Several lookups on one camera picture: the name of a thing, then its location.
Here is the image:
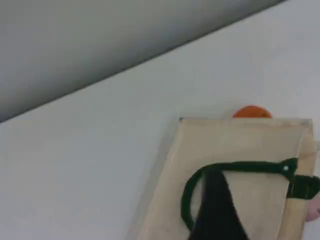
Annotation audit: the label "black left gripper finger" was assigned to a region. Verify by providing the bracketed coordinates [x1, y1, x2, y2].
[189, 169, 251, 240]

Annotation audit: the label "beige canvas handbag green handles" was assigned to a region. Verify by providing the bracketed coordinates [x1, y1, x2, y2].
[124, 116, 320, 240]

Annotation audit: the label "orange persimmon toy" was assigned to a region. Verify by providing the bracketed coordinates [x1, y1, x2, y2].
[232, 105, 273, 119]

